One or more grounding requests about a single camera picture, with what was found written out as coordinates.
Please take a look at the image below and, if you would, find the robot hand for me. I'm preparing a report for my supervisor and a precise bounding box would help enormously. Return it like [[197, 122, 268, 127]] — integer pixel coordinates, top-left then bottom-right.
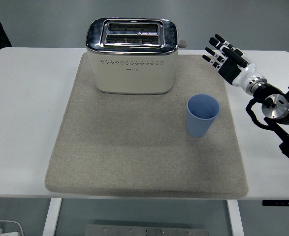
[[202, 33, 261, 87]]

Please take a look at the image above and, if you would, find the blue ribbed water cup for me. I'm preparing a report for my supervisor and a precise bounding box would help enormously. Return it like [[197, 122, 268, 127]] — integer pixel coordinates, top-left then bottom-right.
[[186, 94, 221, 138]]

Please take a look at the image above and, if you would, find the cream and chrome toaster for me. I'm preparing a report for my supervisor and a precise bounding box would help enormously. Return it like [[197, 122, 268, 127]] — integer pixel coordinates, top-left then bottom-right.
[[85, 17, 188, 95]]

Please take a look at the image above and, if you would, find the beige felt table mat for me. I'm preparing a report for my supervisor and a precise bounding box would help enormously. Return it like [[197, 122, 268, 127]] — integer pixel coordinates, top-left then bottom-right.
[[44, 53, 250, 197]]

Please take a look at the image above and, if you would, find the black table control panel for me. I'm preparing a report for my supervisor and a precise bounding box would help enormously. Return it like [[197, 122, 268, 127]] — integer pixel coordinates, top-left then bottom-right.
[[262, 200, 289, 207]]

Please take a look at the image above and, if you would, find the white table leg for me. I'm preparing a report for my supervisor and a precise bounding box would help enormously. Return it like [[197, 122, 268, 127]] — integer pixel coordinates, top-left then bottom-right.
[[226, 199, 245, 236], [42, 198, 63, 236]]

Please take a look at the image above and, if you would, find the white plastic tray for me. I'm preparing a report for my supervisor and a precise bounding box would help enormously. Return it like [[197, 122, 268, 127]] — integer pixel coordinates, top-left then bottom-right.
[[0, 220, 24, 236]]

